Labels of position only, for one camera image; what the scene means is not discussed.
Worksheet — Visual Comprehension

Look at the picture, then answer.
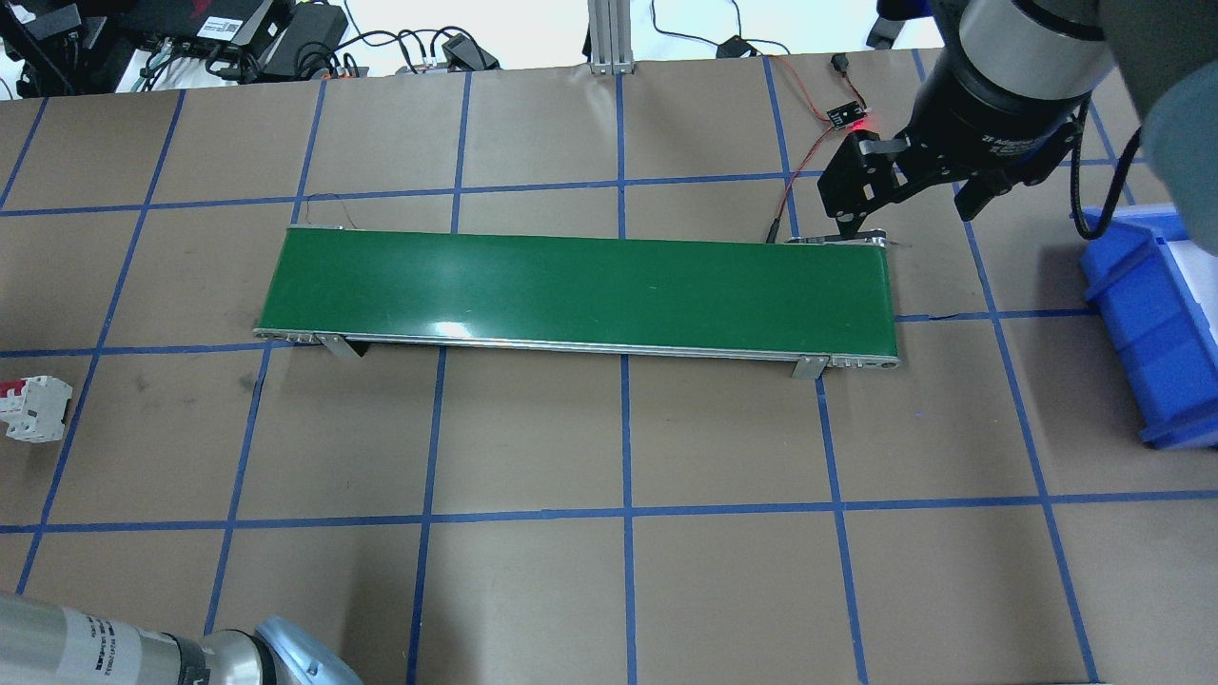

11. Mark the green conveyor belt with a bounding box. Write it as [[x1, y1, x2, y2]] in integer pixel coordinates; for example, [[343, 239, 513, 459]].
[[252, 225, 901, 378]]

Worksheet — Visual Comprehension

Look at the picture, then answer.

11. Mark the red black sensor wire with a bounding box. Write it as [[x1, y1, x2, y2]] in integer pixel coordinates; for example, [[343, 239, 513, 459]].
[[764, 54, 868, 245]]

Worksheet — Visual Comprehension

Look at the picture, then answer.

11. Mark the small sensor board red LED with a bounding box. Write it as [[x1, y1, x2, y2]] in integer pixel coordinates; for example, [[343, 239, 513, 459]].
[[825, 101, 868, 130]]

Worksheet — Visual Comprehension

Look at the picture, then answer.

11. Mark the white red circuit breaker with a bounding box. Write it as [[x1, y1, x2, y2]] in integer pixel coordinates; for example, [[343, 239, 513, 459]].
[[1, 375, 73, 442]]

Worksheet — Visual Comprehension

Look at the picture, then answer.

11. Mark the blue plastic bin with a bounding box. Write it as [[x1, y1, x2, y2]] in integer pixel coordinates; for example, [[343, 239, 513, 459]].
[[1080, 204, 1217, 450]]

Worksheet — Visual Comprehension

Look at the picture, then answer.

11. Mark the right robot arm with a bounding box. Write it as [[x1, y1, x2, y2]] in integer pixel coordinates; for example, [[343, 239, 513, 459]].
[[817, 1, 1216, 254]]

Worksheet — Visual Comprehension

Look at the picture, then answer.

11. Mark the aluminium frame post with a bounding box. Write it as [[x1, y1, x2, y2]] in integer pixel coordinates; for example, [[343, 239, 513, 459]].
[[587, 0, 636, 76]]

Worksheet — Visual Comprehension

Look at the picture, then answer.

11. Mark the black power adapter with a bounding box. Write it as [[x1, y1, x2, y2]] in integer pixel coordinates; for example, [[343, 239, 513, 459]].
[[257, 2, 348, 83]]

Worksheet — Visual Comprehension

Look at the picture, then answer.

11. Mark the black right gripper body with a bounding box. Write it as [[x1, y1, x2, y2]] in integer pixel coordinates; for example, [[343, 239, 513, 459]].
[[818, 48, 1085, 223]]

